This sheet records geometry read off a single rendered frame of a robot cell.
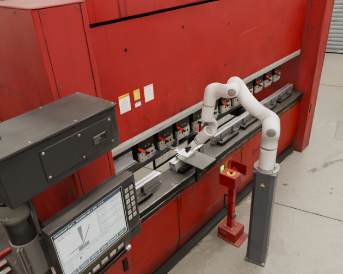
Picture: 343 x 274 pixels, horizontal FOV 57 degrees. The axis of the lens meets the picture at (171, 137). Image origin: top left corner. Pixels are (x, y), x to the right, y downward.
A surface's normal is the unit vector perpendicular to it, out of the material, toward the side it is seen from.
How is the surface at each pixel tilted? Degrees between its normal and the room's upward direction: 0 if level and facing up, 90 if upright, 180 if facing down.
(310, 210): 0
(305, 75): 90
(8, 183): 90
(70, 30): 90
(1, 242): 0
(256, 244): 90
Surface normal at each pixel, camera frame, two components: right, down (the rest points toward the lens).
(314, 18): -0.67, 0.40
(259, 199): -0.47, 0.46
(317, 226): -0.06, -0.87
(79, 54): 0.74, 0.30
